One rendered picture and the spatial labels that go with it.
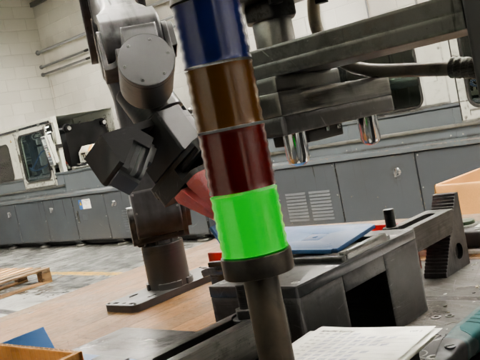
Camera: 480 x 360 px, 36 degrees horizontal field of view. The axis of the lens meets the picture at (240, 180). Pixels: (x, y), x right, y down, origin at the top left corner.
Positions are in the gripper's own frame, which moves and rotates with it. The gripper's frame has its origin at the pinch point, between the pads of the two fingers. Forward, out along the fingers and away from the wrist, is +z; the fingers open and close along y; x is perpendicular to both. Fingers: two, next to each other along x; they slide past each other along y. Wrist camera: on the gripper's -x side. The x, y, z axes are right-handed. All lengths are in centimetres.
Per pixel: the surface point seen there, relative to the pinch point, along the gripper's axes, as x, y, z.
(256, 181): -27.4, 29.2, 4.2
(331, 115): -2.1, 19.0, -1.1
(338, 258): -5.4, 12.5, 9.3
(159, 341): -11.0, -8.3, 5.1
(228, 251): -28.8, 25.8, 6.2
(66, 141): 514, -653, -334
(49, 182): 491, -701, -309
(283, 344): -27.9, 24.1, 11.9
